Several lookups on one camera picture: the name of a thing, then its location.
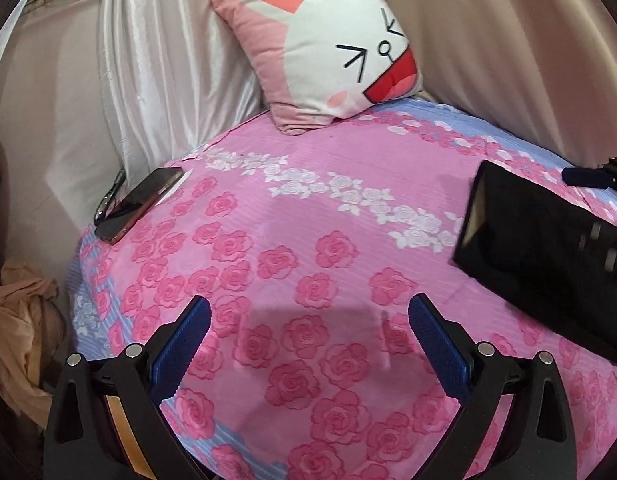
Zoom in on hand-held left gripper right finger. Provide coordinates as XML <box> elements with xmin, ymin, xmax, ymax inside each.
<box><xmin>407</xmin><ymin>294</ymin><xmax>579</xmax><ymax>480</ymax></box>

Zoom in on black pants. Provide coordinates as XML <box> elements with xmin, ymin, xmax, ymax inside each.
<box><xmin>453</xmin><ymin>160</ymin><xmax>617</xmax><ymax>323</ymax></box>

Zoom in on black eyeglasses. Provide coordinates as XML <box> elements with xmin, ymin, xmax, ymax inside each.
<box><xmin>93</xmin><ymin>167</ymin><xmax>127</xmax><ymax>227</ymax></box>

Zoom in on beige curtain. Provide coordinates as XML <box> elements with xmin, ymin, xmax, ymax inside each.
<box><xmin>366</xmin><ymin>0</ymin><xmax>617</xmax><ymax>173</ymax></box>

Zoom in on white satin curtain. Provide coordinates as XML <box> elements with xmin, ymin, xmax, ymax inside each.
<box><xmin>96</xmin><ymin>0</ymin><xmax>269</xmax><ymax>181</ymax></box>

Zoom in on dark smartphone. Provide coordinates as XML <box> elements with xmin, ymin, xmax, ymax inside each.
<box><xmin>95</xmin><ymin>166</ymin><xmax>185</xmax><ymax>246</ymax></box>

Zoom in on peach cloth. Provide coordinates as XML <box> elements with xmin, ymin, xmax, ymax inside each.
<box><xmin>0</xmin><ymin>257</ymin><xmax>68</xmax><ymax>413</ymax></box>

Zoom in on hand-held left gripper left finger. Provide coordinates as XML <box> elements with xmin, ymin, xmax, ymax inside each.
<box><xmin>44</xmin><ymin>296</ymin><xmax>212</xmax><ymax>480</ymax></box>

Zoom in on pink rabbit pillow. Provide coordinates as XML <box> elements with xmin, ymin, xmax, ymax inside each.
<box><xmin>207</xmin><ymin>0</ymin><xmax>423</xmax><ymax>136</ymax></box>

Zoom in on pink floral bedsheet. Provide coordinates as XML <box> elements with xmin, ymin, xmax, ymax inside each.
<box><xmin>66</xmin><ymin>97</ymin><xmax>617</xmax><ymax>480</ymax></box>

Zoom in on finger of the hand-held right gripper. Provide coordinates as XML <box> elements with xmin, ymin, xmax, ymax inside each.
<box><xmin>562</xmin><ymin>156</ymin><xmax>617</xmax><ymax>190</ymax></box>
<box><xmin>579</xmin><ymin>217</ymin><xmax>617</xmax><ymax>277</ymax></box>

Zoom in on pale pink curtain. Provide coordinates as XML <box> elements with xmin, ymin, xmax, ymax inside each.
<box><xmin>0</xmin><ymin>0</ymin><xmax>114</xmax><ymax>281</ymax></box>

